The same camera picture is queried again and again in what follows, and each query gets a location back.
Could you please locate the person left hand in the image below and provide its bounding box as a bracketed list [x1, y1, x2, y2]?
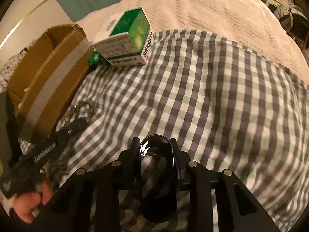
[13, 179, 54, 224]

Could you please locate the brown cardboard box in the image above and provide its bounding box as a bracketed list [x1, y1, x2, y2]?
[7, 24, 93, 144]

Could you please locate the floral black white fabric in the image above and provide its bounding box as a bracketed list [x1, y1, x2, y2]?
[0, 40, 35, 94]

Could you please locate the checkered grey white cloth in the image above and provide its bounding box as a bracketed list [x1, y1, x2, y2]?
[46, 30, 308, 231]

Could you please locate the green snack packet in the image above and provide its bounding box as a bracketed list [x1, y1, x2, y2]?
[88, 51, 102, 66]

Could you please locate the green white medicine box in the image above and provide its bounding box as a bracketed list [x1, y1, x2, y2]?
[92, 7, 155, 67]

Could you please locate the cream quilted bed cover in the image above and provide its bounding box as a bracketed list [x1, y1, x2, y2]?
[77, 0, 308, 82]

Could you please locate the chair with dark clothes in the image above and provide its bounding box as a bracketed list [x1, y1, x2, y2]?
[274, 4, 308, 51]

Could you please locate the dark bead bracelet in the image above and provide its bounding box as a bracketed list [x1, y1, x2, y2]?
[60, 98, 98, 131]

